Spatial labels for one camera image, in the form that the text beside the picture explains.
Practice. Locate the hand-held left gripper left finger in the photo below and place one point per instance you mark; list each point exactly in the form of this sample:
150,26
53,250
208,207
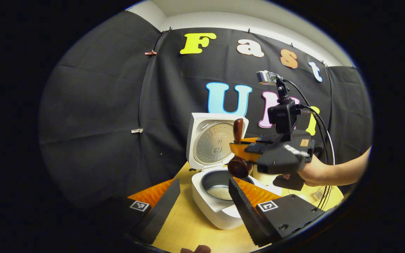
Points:
160,211

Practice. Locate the row of black cloth clips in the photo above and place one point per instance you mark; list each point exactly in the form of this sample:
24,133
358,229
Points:
248,30

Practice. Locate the silver cloth clip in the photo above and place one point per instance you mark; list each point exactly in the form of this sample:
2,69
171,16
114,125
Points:
136,130

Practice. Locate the white rice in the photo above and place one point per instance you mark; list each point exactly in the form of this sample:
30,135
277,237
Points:
222,192

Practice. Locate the black backdrop cloth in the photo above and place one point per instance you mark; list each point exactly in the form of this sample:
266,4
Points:
93,116

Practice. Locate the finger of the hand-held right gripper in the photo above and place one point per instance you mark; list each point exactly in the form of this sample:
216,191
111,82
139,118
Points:
241,150
251,140

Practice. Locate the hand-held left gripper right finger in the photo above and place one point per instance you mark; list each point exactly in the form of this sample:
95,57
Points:
248,214

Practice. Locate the copper cloth clip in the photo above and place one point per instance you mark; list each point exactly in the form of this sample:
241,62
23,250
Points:
150,53

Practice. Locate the white rice cooker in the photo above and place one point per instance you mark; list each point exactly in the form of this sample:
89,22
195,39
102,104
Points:
206,207

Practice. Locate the brown wooden spoon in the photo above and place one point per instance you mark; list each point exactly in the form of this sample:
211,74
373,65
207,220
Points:
238,130

